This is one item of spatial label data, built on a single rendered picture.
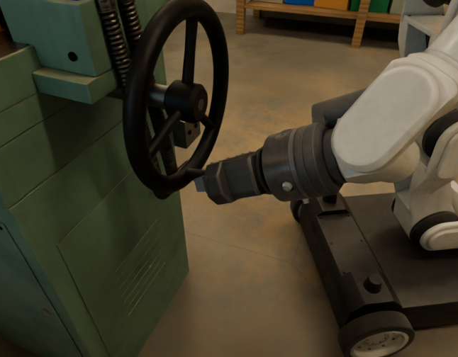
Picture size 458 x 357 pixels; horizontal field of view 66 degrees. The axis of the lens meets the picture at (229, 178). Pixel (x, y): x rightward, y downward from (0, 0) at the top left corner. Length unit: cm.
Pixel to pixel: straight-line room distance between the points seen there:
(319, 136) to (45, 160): 41
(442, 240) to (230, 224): 74
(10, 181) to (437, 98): 53
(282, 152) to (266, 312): 88
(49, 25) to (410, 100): 43
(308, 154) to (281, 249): 101
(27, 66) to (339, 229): 99
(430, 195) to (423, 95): 75
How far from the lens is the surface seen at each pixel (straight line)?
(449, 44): 40
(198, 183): 53
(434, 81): 37
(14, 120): 56
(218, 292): 126
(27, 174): 59
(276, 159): 41
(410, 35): 91
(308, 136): 41
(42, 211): 64
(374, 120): 37
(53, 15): 52
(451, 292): 124
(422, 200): 110
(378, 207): 139
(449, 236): 119
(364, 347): 117
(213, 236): 141
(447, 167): 97
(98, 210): 74
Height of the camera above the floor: 107
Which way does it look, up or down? 40 degrees down
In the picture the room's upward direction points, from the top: straight up
